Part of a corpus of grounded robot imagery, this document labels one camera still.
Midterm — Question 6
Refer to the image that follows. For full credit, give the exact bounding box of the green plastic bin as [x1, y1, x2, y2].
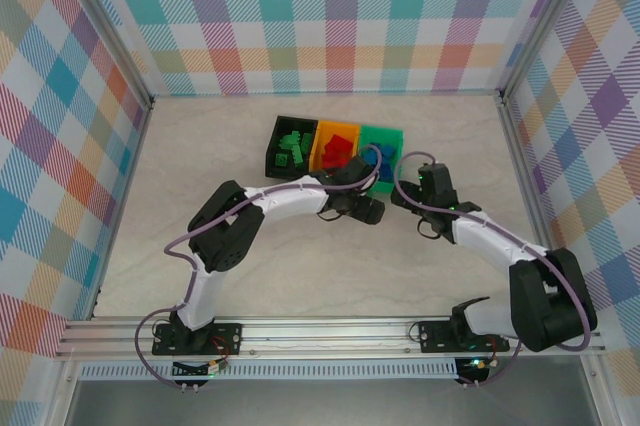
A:
[357, 124, 404, 196]

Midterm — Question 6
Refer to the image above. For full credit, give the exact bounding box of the orange plastic bin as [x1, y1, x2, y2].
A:
[309, 119, 362, 175]

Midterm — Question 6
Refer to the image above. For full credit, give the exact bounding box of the black plastic bin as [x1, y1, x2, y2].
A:
[264, 115, 320, 181]

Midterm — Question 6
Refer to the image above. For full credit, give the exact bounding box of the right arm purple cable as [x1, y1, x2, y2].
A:
[392, 150, 594, 390]

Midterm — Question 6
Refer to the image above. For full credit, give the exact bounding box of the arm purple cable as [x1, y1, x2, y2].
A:
[135, 144, 385, 390]
[392, 150, 594, 390]

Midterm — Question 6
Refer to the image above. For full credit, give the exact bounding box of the aluminium side rail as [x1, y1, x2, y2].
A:
[497, 90, 576, 317]
[88, 98, 155, 322]

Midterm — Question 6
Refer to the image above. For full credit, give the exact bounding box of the aluminium mounting rail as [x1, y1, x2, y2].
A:
[53, 315, 607, 361]

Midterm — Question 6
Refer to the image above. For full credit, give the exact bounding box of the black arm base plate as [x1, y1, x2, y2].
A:
[151, 321, 244, 357]
[417, 319, 511, 353]

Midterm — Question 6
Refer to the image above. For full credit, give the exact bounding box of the white slotted cable duct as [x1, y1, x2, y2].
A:
[79, 358, 459, 380]

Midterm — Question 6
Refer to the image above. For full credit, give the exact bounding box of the black cable connector bracket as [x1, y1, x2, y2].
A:
[453, 356, 499, 390]
[171, 358, 231, 393]

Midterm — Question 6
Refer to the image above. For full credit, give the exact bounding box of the aluminium frame post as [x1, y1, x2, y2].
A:
[58, 0, 155, 110]
[498, 0, 597, 105]

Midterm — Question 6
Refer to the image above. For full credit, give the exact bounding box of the aluminium frame leg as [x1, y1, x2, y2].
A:
[579, 355, 619, 426]
[47, 359, 84, 426]

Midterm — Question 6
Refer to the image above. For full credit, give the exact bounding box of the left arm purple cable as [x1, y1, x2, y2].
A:
[135, 144, 385, 390]

